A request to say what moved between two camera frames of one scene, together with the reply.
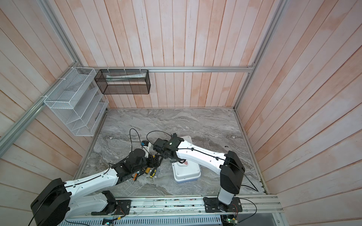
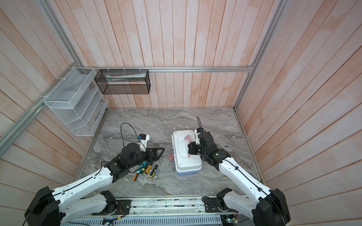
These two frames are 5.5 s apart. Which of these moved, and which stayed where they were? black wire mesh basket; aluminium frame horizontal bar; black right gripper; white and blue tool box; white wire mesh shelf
Moved: black right gripper; white and blue tool box
Stayed: white wire mesh shelf; black wire mesh basket; aluminium frame horizontal bar
